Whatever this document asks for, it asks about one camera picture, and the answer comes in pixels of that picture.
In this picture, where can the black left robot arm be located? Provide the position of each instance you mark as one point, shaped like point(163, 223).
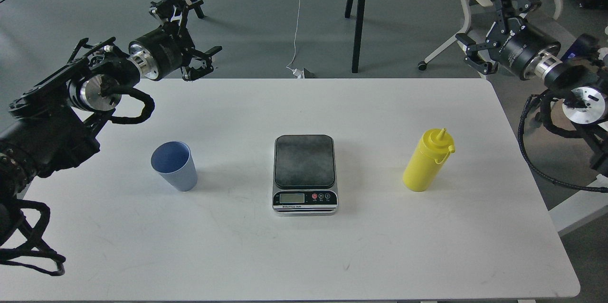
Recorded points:
point(57, 120)

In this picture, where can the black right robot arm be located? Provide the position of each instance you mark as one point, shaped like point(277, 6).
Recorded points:
point(574, 103)

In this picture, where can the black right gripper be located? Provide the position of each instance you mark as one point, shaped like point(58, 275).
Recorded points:
point(519, 47)

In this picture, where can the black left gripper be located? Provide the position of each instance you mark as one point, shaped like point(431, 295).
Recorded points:
point(160, 52)

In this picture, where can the blue plastic cup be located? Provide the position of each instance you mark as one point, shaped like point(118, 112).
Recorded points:
point(173, 161)

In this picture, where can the yellow squeeze bottle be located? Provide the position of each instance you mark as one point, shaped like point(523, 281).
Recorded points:
point(431, 153)

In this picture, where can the black digital kitchen scale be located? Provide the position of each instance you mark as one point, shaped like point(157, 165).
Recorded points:
point(304, 176)

